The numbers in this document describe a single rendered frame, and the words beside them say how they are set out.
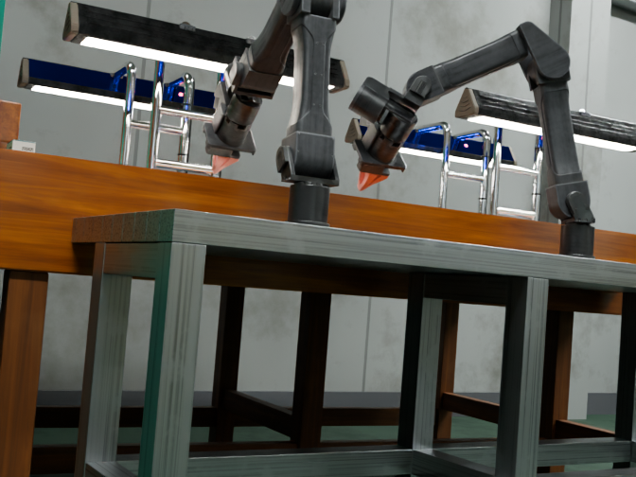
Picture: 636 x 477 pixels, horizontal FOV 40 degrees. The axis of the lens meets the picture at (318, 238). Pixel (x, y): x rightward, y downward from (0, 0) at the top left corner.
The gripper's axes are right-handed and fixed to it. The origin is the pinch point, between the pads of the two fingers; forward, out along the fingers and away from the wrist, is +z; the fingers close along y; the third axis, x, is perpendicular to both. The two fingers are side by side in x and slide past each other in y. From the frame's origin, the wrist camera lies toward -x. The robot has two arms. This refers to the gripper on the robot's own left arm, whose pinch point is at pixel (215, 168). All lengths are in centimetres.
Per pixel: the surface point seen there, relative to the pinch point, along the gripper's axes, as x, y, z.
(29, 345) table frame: 44, 38, 2
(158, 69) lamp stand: -30.9, 7.7, 0.8
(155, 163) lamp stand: -15.0, 6.4, 14.4
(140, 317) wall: -83, -39, 161
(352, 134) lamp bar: -58, -66, 31
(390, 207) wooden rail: 22.5, -25.8, -16.8
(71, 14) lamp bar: -22.1, 30.9, -14.6
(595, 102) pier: -182, -279, 79
